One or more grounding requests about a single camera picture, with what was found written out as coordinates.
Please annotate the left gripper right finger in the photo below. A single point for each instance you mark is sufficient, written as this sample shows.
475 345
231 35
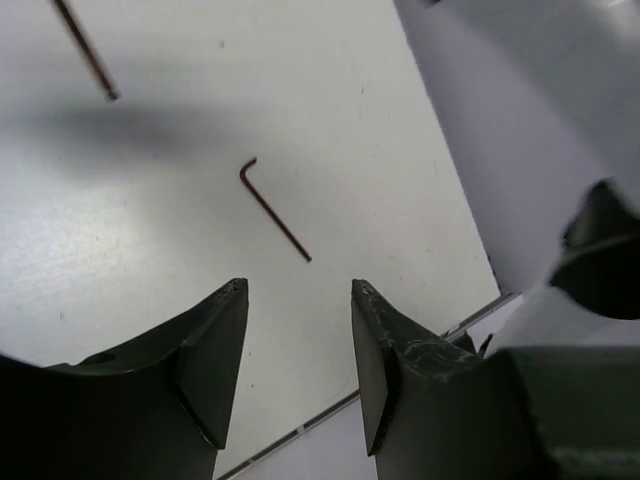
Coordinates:
432 410

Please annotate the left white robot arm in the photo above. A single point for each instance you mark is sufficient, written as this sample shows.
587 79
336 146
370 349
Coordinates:
555 395

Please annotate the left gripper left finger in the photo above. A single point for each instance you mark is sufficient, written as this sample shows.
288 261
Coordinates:
155 407

